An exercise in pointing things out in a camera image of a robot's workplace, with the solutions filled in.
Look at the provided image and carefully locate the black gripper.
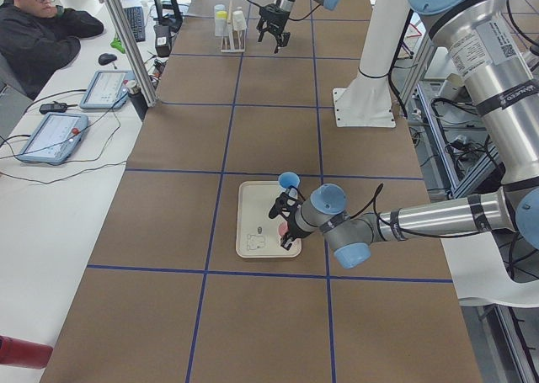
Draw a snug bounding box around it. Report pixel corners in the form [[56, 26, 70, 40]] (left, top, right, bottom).
[[280, 206, 305, 251], [257, 3, 291, 54]]

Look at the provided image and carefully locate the light blue plastic cup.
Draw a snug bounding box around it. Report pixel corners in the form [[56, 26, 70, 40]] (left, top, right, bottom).
[[214, 4, 226, 15]]

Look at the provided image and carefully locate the pink plastic cup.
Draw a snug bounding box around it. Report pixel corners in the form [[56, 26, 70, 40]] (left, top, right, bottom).
[[277, 222, 289, 238]]

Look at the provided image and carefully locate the cream plastic cup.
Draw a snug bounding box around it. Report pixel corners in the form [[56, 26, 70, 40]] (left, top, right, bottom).
[[232, 11, 247, 32]]

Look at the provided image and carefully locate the white cup drying rack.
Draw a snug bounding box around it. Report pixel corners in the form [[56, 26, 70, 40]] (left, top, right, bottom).
[[220, 0, 247, 53]]

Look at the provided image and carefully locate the cream plastic tray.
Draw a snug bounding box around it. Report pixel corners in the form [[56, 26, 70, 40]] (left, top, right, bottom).
[[236, 181, 302, 259]]

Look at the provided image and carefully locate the black keyboard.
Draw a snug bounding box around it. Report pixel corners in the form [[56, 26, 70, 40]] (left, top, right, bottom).
[[123, 6, 146, 42]]

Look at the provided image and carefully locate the black computer mouse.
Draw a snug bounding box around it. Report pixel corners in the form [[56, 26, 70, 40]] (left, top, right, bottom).
[[98, 53, 117, 66]]

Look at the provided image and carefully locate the far teach pendant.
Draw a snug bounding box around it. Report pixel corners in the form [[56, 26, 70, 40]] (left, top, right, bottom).
[[79, 70, 134, 109]]

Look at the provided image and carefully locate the teach pendant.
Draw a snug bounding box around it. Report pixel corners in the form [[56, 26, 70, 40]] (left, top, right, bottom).
[[79, 70, 134, 109], [15, 112, 89, 165]]

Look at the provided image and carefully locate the white plastic chair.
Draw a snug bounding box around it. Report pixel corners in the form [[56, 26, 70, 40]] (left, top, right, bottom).
[[441, 233, 538, 308]]

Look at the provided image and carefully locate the black power adapter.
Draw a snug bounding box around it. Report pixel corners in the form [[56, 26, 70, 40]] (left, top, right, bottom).
[[39, 102, 69, 114]]

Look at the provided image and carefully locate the seated person in black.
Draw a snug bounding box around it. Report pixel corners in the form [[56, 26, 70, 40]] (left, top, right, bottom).
[[1, 0, 104, 99]]

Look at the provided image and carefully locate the near teach pendant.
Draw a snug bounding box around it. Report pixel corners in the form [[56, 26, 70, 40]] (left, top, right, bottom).
[[15, 112, 89, 165]]

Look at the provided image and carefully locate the red fire extinguisher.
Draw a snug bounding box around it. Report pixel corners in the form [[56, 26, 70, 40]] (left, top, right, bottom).
[[1, 336, 53, 370]]

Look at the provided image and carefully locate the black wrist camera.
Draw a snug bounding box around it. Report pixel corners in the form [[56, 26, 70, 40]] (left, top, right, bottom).
[[269, 192, 304, 220]]

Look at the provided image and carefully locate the black camera cable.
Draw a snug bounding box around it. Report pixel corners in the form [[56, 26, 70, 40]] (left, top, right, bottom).
[[237, 0, 325, 22], [290, 183, 489, 237]]

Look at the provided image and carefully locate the aluminium frame post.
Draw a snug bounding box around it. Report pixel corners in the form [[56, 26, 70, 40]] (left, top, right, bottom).
[[104, 0, 157, 107]]

